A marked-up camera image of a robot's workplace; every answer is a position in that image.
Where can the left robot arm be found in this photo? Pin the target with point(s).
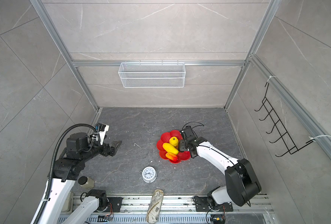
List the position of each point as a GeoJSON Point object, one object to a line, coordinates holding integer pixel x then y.
{"type": "Point", "coordinates": [64, 173]}

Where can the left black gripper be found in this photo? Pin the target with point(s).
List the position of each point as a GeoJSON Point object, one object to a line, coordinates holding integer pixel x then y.
{"type": "Point", "coordinates": [112, 149]}

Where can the small yellow fake fruit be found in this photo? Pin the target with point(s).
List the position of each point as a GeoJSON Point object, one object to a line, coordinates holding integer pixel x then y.
{"type": "Point", "coordinates": [174, 141]}

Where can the small jar with dark lid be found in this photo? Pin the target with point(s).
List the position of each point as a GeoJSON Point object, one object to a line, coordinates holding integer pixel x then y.
{"type": "Point", "coordinates": [86, 182]}

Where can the white wire mesh basket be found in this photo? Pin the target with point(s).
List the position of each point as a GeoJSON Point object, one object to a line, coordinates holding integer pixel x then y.
{"type": "Point", "coordinates": [152, 74]}

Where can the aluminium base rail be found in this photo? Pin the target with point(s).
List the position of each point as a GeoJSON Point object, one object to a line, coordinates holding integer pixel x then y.
{"type": "Point", "coordinates": [180, 209]}

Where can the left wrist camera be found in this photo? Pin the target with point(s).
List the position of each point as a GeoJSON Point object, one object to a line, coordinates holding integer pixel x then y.
{"type": "Point", "coordinates": [101, 130]}

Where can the long yellow fake fruit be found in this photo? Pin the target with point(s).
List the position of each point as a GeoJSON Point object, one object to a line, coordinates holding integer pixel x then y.
{"type": "Point", "coordinates": [170, 148]}

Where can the red flower-shaped fruit bowl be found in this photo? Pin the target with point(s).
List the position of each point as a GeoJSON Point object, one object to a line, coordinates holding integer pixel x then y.
{"type": "Point", "coordinates": [165, 137]}

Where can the patterned cylinder roll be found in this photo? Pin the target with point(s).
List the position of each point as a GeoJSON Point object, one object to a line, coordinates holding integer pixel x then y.
{"type": "Point", "coordinates": [153, 212]}

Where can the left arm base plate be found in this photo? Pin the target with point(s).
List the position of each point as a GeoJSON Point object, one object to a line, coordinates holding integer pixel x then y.
{"type": "Point", "coordinates": [112, 204]}

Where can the white alarm clock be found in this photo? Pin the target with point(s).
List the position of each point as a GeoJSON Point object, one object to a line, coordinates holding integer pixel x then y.
{"type": "Point", "coordinates": [149, 174]}

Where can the black wire hook rack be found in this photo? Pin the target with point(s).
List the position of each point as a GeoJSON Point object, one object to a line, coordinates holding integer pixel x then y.
{"type": "Point", "coordinates": [278, 127]}

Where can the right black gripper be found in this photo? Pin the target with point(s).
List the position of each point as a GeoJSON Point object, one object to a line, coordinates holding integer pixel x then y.
{"type": "Point", "coordinates": [182, 147]}

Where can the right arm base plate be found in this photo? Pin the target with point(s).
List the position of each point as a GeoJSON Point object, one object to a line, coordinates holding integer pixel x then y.
{"type": "Point", "coordinates": [207, 204]}

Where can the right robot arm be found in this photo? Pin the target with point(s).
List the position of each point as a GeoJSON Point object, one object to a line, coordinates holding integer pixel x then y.
{"type": "Point", "coordinates": [242, 183]}

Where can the red-yellow fake mango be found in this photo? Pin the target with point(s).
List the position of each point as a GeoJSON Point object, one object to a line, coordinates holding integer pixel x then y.
{"type": "Point", "coordinates": [172, 157]}

